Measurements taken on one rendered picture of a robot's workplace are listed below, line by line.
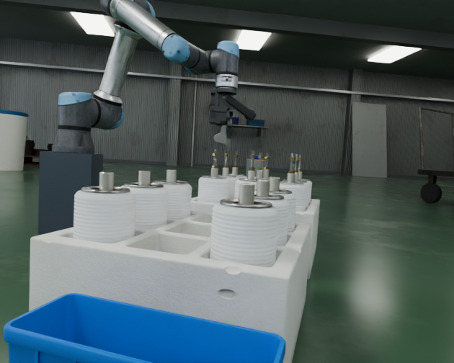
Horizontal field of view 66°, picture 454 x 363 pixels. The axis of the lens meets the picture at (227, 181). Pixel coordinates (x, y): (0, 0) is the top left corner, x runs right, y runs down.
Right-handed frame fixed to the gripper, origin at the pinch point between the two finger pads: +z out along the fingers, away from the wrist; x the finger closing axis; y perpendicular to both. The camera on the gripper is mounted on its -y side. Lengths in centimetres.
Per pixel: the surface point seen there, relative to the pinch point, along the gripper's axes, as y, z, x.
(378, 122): -424, -125, -906
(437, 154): -637, -44, -968
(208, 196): 5.2, 14.6, 15.9
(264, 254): -6, 15, 74
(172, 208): 11.2, 14.4, 44.9
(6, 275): 52, 34, 37
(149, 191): 14, 10, 56
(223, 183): 0.9, 10.5, 14.9
